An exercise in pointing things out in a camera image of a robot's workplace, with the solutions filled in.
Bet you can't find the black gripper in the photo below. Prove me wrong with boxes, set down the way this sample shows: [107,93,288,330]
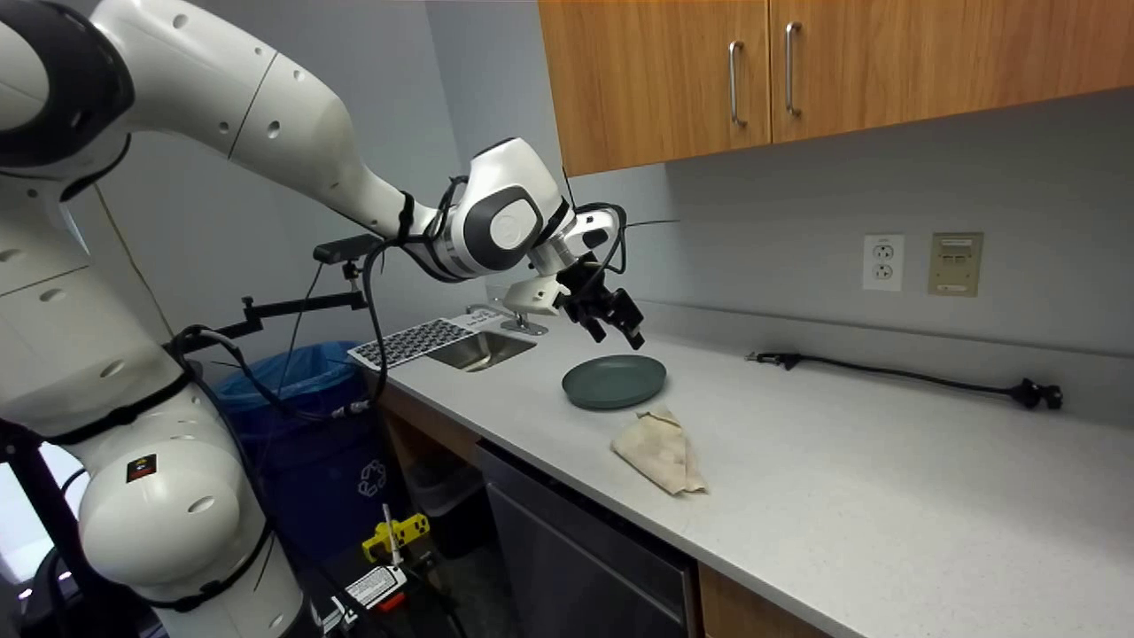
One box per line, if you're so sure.
[552,250,653,354]

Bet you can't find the beige stained towel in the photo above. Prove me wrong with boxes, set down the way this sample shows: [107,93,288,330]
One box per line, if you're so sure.
[610,405,713,498]

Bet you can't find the dark green round plate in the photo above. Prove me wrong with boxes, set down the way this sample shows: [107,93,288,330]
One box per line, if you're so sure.
[561,349,672,414]

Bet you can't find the steel sink basin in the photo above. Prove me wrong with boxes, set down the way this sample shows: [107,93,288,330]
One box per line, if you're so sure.
[424,327,537,374]

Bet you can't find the metal grid drying rack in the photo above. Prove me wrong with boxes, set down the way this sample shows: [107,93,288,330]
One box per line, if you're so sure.
[351,310,475,373]

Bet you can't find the black dishwasher front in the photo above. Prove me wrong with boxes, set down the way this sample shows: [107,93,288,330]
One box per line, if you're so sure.
[480,440,702,638]

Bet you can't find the yellow clamp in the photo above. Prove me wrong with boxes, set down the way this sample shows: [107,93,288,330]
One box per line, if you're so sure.
[359,507,435,568]

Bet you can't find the wooden base cabinet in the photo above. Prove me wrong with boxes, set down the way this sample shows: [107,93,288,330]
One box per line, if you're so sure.
[367,387,829,638]

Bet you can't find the blue recycling bin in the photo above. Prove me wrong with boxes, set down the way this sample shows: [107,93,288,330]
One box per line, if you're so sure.
[209,340,398,583]

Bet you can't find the white red small device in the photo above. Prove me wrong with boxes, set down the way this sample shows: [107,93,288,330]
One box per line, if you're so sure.
[312,558,416,630]

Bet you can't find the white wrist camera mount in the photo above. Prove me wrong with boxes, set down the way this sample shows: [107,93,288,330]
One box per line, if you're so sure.
[501,271,566,337]

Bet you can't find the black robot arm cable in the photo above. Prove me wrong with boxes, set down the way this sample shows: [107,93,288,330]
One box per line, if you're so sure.
[164,233,411,414]

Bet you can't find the silver cabinet door handle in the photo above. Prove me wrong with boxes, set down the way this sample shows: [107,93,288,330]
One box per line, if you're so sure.
[723,38,751,129]
[781,21,807,119]

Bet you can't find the white wall outlet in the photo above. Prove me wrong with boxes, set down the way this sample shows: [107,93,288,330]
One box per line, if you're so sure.
[860,229,908,296]

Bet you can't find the black camera on boom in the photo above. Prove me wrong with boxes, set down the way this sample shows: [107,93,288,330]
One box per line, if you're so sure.
[172,229,391,359]

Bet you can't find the black power cable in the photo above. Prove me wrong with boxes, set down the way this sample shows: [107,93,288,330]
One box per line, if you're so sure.
[751,347,1067,414]

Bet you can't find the wooden wall cabinet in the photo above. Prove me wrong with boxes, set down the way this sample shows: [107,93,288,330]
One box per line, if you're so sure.
[537,0,1134,181]

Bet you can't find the beige wall switch plate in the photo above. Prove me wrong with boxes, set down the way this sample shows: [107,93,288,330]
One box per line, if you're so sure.
[924,229,984,301]

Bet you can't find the black metal frame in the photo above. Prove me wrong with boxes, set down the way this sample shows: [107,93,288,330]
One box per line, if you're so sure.
[0,417,117,638]

